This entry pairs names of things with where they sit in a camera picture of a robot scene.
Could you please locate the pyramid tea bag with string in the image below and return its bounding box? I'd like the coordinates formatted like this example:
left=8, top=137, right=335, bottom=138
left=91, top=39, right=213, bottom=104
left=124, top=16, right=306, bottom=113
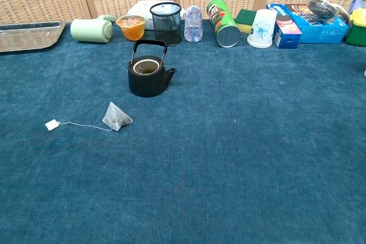
left=45, top=101, right=134, bottom=132

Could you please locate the black cast iron teapot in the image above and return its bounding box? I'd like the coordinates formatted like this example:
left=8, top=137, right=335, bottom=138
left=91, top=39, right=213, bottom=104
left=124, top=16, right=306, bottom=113
left=128, top=39, right=177, bottom=98

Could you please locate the blue table cloth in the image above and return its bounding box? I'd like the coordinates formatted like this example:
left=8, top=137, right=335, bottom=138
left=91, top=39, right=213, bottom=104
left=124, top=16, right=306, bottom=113
left=0, top=19, right=366, bottom=244

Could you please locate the black mesh pen holder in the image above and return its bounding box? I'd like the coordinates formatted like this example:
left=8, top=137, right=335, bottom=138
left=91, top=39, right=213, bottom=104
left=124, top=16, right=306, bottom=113
left=149, top=2, right=183, bottom=47

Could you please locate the clear plastic water bottle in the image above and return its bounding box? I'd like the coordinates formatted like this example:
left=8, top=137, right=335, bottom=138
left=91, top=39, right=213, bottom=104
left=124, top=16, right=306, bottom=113
left=184, top=5, right=204, bottom=43

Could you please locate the green chips can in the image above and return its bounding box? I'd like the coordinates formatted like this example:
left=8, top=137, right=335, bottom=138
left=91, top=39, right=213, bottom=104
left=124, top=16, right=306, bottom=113
left=206, top=0, right=241, bottom=48

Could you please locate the orange jelly cup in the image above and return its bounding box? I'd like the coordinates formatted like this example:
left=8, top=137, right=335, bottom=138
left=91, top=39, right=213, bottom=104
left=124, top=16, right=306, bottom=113
left=116, top=15, right=147, bottom=41

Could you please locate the white wet wipes pack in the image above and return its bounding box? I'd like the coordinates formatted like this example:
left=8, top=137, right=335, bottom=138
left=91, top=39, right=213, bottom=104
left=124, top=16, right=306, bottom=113
left=126, top=0, right=184, bottom=31

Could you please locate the green yellow sponge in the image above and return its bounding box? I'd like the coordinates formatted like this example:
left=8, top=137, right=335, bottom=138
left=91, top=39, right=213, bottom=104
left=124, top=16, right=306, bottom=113
left=233, top=9, right=258, bottom=34

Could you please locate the white paper cup blue flower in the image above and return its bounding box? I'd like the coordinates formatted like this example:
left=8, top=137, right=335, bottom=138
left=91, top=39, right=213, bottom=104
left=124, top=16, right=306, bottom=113
left=246, top=9, right=277, bottom=49

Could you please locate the pale green lint roller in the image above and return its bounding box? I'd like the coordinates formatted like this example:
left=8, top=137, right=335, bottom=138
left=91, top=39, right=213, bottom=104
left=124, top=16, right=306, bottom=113
left=70, top=14, right=117, bottom=43

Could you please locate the blue pink cookie box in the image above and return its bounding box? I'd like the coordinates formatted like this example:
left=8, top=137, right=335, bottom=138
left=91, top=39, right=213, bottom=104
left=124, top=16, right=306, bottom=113
left=265, top=3, right=303, bottom=50

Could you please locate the dark brown cookie box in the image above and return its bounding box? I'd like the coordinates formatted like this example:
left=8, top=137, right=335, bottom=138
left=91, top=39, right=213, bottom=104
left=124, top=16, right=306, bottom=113
left=284, top=3, right=315, bottom=17

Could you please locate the blue biscuit box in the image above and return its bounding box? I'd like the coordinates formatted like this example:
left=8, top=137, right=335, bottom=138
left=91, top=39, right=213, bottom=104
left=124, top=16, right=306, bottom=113
left=291, top=9, right=350, bottom=44

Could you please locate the stainless steel tray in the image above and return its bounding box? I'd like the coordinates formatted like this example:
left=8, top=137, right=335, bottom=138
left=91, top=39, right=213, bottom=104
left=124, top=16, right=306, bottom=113
left=0, top=20, right=67, bottom=53

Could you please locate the yellow green lidded container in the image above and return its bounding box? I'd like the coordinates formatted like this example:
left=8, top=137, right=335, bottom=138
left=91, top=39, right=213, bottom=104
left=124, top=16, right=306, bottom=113
left=345, top=9, right=366, bottom=46

